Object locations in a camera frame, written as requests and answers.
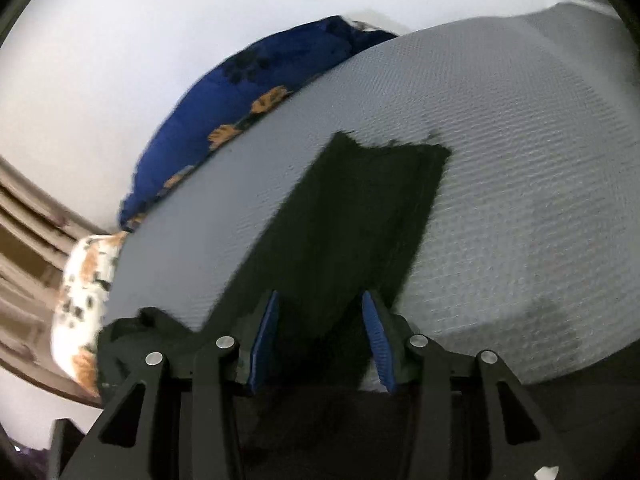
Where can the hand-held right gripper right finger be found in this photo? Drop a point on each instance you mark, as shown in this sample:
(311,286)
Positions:
(377,342)

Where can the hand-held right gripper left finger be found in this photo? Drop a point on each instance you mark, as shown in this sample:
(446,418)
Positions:
(262,342)

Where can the black pants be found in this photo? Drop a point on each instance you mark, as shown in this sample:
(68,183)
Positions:
(350,220)

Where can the white paw print pillow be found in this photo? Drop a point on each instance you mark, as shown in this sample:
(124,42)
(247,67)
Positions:
(80,310)

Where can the grey mesh mattress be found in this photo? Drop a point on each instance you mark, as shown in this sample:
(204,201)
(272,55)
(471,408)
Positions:
(500,185)

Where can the dark object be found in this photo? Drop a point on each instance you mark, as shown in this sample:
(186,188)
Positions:
(62,447)

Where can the blue paw print blanket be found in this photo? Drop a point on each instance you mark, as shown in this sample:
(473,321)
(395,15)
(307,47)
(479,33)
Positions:
(200,125)

